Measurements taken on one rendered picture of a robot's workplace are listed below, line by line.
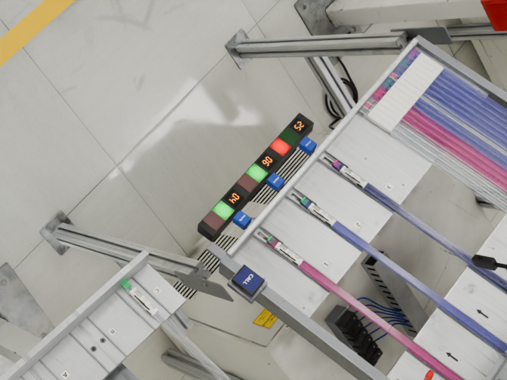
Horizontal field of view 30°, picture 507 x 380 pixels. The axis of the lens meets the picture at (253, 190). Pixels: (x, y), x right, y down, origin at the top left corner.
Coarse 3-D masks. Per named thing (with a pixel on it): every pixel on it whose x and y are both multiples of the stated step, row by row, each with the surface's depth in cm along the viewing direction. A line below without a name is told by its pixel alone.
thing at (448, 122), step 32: (416, 64) 206; (384, 96) 202; (416, 96) 202; (448, 96) 203; (480, 96) 204; (384, 128) 199; (416, 128) 199; (448, 128) 199; (480, 128) 200; (448, 160) 196; (480, 160) 197; (480, 192) 193
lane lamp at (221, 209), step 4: (220, 204) 190; (224, 204) 190; (216, 208) 190; (220, 208) 190; (224, 208) 190; (228, 208) 190; (216, 212) 190; (220, 212) 190; (224, 212) 190; (228, 212) 190; (232, 212) 190; (220, 216) 189; (224, 216) 189; (228, 216) 189
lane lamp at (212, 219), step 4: (212, 212) 189; (208, 216) 189; (212, 216) 189; (216, 216) 189; (204, 220) 189; (208, 220) 189; (212, 220) 189; (216, 220) 189; (220, 220) 189; (224, 220) 189; (208, 224) 188; (212, 224) 188; (216, 224) 188; (220, 224) 188; (216, 228) 188
